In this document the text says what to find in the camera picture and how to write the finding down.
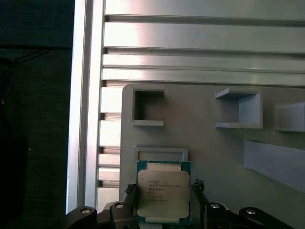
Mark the grey parts rack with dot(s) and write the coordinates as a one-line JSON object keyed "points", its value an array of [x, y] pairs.
{"points": [[195, 143]]}

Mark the silver CPU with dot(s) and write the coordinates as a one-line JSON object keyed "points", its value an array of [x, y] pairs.
{"points": [[164, 190]]}

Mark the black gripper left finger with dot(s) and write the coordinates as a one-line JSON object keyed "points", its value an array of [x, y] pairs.
{"points": [[119, 219]]}

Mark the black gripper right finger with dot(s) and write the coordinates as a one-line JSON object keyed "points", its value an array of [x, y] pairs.
{"points": [[214, 219]]}

